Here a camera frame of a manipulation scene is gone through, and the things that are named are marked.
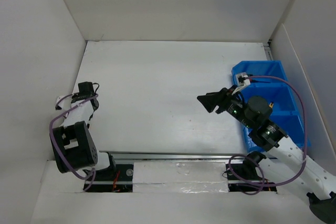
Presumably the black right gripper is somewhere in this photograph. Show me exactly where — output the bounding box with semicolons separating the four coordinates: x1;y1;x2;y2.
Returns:
196;84;254;129

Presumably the red handled screwdriver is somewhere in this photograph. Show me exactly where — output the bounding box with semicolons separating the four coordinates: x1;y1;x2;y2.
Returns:
249;78;271;83

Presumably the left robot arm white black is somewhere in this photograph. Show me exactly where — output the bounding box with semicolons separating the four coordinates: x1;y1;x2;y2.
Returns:
49;81;117;180

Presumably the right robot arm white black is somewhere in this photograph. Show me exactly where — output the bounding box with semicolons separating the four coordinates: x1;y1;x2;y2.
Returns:
197;86;335;223

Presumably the blue plastic compartment bin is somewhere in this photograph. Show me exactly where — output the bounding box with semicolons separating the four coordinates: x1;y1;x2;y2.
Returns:
232;61;304;148

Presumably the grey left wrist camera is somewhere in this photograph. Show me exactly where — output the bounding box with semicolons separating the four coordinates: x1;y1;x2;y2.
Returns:
55;95;68;110

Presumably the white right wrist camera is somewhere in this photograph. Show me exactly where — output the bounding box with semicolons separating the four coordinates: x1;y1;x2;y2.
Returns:
233;72;250;94

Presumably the metal mounting rail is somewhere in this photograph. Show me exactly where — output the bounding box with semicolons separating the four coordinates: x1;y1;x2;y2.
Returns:
56;152;305;183

